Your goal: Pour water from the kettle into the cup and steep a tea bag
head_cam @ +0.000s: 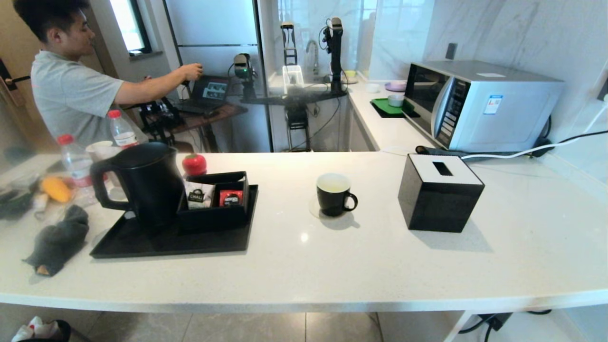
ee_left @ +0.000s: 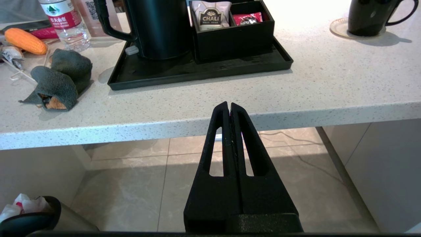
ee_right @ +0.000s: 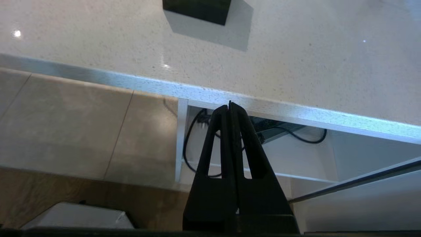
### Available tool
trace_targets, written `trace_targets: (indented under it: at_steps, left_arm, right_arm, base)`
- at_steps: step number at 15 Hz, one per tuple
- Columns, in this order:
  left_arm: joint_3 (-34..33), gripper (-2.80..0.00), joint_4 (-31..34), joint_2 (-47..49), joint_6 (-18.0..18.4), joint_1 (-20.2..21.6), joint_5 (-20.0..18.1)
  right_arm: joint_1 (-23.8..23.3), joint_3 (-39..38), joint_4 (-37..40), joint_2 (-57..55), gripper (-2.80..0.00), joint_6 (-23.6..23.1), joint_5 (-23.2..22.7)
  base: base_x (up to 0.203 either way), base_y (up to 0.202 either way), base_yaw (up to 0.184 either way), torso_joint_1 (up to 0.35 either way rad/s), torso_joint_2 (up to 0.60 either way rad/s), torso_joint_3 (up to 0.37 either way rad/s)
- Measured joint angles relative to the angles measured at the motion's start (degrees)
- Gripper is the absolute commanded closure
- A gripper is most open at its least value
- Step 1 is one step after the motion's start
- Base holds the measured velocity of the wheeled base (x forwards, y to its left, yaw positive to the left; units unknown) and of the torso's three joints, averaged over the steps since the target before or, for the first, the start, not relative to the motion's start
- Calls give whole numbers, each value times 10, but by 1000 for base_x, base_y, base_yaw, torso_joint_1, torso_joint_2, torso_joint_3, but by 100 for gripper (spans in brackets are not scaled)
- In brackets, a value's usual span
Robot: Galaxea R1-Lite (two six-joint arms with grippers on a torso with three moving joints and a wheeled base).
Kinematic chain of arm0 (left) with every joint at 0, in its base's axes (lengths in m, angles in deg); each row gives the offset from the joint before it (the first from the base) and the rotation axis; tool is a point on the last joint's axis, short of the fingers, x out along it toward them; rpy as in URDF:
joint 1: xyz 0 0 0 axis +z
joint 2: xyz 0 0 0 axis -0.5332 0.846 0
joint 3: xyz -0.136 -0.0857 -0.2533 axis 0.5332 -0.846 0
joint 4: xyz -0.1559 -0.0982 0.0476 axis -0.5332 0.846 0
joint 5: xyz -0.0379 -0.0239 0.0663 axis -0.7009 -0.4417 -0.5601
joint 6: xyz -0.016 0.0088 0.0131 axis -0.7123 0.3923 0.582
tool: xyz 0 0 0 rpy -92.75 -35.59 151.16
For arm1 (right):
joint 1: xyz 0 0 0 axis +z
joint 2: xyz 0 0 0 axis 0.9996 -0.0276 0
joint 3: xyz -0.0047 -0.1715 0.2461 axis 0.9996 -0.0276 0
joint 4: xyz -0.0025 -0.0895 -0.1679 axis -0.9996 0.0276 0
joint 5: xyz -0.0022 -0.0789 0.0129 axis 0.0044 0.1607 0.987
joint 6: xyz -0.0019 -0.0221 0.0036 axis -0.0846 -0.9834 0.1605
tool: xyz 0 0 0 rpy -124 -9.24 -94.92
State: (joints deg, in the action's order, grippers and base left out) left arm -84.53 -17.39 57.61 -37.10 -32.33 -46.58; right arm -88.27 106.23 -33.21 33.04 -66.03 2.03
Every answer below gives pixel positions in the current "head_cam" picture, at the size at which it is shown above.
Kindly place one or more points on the black electric kettle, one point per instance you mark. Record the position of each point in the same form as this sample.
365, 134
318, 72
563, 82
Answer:
149, 185

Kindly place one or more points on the red package with white label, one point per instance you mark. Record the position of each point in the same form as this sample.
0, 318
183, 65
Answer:
231, 197

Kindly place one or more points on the black sachet organizer box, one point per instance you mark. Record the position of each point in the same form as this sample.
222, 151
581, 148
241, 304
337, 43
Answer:
211, 219

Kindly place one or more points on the white Chali tea packet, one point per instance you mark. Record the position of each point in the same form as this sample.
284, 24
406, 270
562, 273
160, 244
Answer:
197, 195

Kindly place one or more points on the clear round coaster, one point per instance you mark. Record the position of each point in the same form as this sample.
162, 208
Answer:
312, 209

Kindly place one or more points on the black ceramic mug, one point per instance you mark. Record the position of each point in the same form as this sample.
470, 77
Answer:
332, 202

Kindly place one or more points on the black round stand table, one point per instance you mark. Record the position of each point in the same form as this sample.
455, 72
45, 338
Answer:
294, 99

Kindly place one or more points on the grey kitchen base cabinet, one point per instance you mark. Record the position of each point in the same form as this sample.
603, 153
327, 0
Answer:
363, 128

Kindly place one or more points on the white plastic holder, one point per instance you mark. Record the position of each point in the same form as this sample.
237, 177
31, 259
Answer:
293, 78

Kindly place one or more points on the brown wooden desk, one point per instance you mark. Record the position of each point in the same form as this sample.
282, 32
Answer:
223, 112

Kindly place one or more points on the green cutting board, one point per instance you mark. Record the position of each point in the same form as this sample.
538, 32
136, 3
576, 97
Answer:
382, 107

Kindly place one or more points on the pale green bowl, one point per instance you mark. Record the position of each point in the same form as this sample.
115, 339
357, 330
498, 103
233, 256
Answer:
351, 76

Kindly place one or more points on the small white bowl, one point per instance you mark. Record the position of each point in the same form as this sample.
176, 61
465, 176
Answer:
373, 88

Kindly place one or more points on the red toy tomato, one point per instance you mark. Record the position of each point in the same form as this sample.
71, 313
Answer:
194, 164

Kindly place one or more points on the small grey bowl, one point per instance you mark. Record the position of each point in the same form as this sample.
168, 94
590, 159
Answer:
395, 100

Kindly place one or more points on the black laptop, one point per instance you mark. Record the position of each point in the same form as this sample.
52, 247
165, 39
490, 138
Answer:
213, 91

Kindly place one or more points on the chrome faucet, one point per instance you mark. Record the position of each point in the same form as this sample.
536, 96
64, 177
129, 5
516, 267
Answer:
312, 50

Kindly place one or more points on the purple plate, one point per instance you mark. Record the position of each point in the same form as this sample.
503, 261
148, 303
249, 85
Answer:
396, 86

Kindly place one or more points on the black tissue box white lid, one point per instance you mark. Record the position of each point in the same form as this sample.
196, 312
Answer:
437, 204

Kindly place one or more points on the black teleoperation controller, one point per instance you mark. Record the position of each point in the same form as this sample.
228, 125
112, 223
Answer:
159, 116

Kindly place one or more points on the black rectangular serving tray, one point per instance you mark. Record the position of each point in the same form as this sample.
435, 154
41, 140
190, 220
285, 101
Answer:
166, 244

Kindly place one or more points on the silver refrigerator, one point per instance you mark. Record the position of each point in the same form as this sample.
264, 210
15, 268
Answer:
209, 23

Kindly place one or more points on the clear water bottle red cap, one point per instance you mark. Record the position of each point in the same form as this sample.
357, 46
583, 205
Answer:
76, 166
122, 135

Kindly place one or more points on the silver microwave oven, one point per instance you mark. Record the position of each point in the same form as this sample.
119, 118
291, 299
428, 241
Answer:
513, 114

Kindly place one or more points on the person in grey t-shirt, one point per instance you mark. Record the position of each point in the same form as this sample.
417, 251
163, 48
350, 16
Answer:
76, 95

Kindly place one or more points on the yellow toy corn cob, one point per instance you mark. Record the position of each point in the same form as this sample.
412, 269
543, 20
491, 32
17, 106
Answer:
56, 189

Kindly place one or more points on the dark grey cloth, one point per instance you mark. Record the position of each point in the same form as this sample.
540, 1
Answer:
57, 242

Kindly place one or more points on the dark green packet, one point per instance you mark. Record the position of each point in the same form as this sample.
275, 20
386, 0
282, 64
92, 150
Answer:
14, 204

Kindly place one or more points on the black trash bin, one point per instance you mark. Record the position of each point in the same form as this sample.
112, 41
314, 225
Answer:
52, 332

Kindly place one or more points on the black camera on stand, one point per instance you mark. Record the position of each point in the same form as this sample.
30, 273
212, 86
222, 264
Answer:
243, 66

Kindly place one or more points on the black ladder-shaped frame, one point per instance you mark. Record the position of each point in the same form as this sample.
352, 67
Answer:
288, 42

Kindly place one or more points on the black wall socket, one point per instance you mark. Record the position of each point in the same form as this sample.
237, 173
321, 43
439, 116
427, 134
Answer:
451, 51
604, 90

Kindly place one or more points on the window with dark frame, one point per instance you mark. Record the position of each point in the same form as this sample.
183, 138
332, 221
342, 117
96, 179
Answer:
128, 23

